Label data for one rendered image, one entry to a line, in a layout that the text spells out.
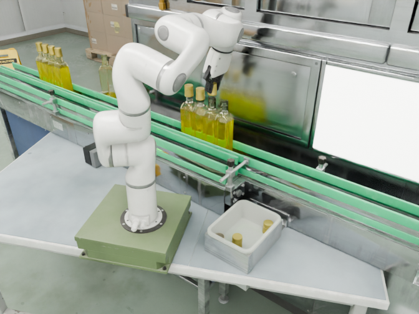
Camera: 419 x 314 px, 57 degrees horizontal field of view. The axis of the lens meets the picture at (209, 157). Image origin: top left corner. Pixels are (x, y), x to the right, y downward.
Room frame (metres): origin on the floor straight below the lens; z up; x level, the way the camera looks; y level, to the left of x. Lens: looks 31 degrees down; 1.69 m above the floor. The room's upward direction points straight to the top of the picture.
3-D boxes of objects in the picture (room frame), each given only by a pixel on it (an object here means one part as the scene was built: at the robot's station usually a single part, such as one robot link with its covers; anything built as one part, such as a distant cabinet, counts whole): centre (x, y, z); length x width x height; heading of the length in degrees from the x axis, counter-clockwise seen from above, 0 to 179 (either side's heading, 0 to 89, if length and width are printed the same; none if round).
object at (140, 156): (1.01, 0.23, 1.08); 0.13 x 0.10 x 0.16; 101
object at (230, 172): (1.13, -0.09, 0.95); 0.17 x 0.03 x 0.12; 142
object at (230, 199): (1.14, -0.10, 0.85); 0.09 x 0.04 x 0.07; 142
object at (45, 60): (2.01, 0.86, 1.02); 0.06 x 0.06 x 0.28; 52
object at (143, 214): (0.99, 0.22, 0.92); 0.16 x 0.13 x 0.15; 178
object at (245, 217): (0.98, -0.12, 0.80); 0.22 x 0.17 x 0.09; 142
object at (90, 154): (1.51, 0.52, 0.79); 0.08 x 0.08 x 0.08; 52
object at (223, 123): (1.31, -0.06, 0.99); 0.06 x 0.06 x 0.21; 52
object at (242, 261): (1.00, -0.13, 0.79); 0.27 x 0.17 x 0.08; 142
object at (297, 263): (1.65, 0.08, 0.73); 1.58 x 1.52 x 0.04; 77
